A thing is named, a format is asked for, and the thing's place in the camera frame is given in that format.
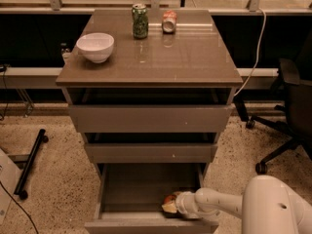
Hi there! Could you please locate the black office chair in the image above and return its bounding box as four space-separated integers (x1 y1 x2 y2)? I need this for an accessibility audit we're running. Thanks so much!
232 32 312 176

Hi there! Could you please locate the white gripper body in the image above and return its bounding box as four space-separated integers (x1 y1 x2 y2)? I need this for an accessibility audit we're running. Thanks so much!
175 191 199 218

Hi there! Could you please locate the black wheeled stand base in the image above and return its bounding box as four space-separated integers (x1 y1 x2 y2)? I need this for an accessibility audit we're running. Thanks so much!
14 129 49 200

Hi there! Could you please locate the red and white soda can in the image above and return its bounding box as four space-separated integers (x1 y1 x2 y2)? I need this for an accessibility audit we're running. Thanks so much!
162 10 177 33

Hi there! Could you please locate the small bottle behind cabinet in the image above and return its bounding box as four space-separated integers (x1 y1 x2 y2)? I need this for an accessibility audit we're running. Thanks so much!
60 43 71 62

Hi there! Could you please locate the green soda can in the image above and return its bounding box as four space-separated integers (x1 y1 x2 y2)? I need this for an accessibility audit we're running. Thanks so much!
132 4 148 39

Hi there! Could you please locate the top grey drawer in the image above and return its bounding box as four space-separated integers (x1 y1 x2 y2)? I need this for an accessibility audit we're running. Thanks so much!
68 104 232 133

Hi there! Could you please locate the grey drawer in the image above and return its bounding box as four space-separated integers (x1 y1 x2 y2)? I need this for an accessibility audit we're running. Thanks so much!
85 133 217 163
85 163 218 234
68 104 232 133

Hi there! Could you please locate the red apple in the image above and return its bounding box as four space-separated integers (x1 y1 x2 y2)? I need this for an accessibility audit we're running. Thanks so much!
164 194 176 204

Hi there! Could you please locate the white ceramic bowl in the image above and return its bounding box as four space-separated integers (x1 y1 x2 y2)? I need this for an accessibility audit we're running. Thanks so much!
76 33 114 63

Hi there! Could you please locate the grey drawer cabinet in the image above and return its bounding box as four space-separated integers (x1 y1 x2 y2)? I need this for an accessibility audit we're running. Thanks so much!
55 9 244 180

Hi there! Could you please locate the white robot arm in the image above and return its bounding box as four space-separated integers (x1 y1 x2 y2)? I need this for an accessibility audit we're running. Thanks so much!
162 175 312 234

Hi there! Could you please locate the white cable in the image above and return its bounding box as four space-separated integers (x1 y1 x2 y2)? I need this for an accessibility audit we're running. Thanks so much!
233 7 267 98

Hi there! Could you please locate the bottom grey drawer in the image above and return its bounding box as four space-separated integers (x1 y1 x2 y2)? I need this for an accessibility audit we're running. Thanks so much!
85 163 218 234

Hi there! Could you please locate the middle grey drawer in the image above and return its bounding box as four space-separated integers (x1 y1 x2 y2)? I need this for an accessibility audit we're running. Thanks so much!
85 133 217 163

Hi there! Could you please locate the black floor cable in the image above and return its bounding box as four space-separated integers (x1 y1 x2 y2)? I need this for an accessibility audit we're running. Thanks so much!
0 180 40 234

